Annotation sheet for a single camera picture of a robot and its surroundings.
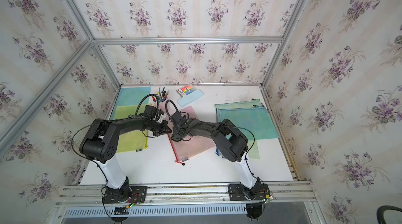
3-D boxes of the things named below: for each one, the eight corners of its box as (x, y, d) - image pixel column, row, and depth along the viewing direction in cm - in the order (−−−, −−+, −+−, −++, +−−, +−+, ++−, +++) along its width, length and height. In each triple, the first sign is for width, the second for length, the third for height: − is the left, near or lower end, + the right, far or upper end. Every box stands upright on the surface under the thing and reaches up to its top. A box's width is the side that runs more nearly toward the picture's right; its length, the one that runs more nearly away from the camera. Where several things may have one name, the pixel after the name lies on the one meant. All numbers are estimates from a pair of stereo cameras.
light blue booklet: (180, 108, 108) (180, 106, 106) (175, 101, 112) (175, 99, 110) (205, 95, 116) (205, 93, 115) (199, 89, 120) (199, 87, 118)
